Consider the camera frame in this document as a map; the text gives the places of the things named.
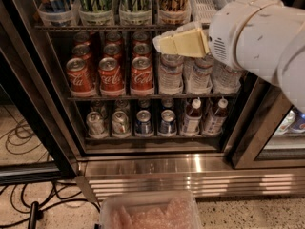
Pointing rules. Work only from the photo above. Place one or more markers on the back centre cola can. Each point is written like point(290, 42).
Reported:
point(114, 37)

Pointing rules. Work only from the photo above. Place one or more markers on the back left silver can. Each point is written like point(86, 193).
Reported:
point(100, 107)

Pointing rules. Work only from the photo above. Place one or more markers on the open fridge glass door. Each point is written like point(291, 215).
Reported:
point(27, 92)

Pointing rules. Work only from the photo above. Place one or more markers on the wire shelf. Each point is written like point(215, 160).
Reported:
point(152, 96)
point(107, 28)

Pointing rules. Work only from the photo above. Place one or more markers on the right fridge glass door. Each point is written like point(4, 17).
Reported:
point(258, 146)

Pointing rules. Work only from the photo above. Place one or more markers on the front middle water bottle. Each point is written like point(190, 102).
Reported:
point(200, 74)

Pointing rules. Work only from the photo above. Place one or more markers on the front left silver can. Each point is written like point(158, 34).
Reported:
point(95, 123)

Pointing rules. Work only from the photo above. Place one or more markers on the blue can behind right door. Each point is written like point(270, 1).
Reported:
point(298, 126)

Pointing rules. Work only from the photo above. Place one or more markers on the front right cola can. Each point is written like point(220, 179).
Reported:
point(142, 73)

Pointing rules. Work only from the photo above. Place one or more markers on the cola can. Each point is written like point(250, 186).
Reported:
point(140, 37)
point(79, 75)
point(142, 50)
point(142, 73)
point(82, 37)
point(113, 50)
point(82, 51)
point(110, 75)
point(114, 37)

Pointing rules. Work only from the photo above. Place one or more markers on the middle right cola can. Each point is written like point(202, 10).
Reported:
point(142, 50)

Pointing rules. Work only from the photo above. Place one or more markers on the front left cola can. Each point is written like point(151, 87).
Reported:
point(79, 75)

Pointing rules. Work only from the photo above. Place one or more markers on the front right blue can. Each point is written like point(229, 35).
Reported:
point(167, 123)

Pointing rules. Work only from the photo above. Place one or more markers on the front middle cola can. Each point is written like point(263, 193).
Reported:
point(110, 75)

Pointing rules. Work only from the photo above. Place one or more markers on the left tea bottle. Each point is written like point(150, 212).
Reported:
point(191, 118)

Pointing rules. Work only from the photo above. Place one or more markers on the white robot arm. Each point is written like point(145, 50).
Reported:
point(263, 37)

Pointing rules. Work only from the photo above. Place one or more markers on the steel fridge base grille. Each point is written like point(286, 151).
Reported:
point(206, 175)

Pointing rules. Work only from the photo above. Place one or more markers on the silver can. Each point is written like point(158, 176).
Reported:
point(120, 124)
point(95, 123)
point(122, 105)
point(100, 107)

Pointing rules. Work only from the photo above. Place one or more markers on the middle centre cola can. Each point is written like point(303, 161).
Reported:
point(113, 50)

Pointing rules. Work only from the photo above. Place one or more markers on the front left blue can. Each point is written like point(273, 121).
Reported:
point(143, 123)

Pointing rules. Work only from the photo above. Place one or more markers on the top wire shelf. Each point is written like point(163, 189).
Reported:
point(107, 28)

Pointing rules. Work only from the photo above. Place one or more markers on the tea bottle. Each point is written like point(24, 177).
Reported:
point(215, 118)
point(191, 118)

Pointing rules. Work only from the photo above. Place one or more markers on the right tea bottle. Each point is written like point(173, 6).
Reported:
point(215, 118)

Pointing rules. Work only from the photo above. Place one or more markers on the back right cola can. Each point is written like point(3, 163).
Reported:
point(140, 37)

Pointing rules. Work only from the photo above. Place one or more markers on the clear plastic bin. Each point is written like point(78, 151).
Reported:
point(151, 210)

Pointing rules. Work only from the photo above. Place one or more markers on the middle wire shelf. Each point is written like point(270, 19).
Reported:
point(152, 96)

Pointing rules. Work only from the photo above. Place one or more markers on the middle left cola can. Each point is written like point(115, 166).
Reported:
point(82, 51)

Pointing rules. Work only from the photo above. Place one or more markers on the back left cola can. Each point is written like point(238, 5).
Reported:
point(82, 37)

